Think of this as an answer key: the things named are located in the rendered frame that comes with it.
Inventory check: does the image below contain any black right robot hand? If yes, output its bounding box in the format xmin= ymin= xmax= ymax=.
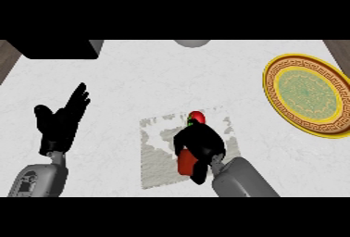
xmin=172 ymin=123 xmax=227 ymax=186

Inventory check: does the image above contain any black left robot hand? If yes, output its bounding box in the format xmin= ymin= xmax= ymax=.
xmin=32 ymin=81 xmax=91 ymax=156

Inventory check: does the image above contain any red bell pepper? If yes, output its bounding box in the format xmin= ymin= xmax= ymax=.
xmin=175 ymin=110 xmax=208 ymax=177

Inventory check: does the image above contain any pale grey placemat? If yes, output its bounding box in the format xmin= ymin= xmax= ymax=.
xmin=138 ymin=106 xmax=243 ymax=191

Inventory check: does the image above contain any gold rimmed green plate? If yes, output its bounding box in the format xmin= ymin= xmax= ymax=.
xmin=261 ymin=53 xmax=350 ymax=139

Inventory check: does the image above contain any black box appliance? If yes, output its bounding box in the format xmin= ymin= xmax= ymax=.
xmin=5 ymin=40 xmax=104 ymax=60

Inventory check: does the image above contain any grey round object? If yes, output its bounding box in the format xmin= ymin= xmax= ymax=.
xmin=174 ymin=40 xmax=211 ymax=49

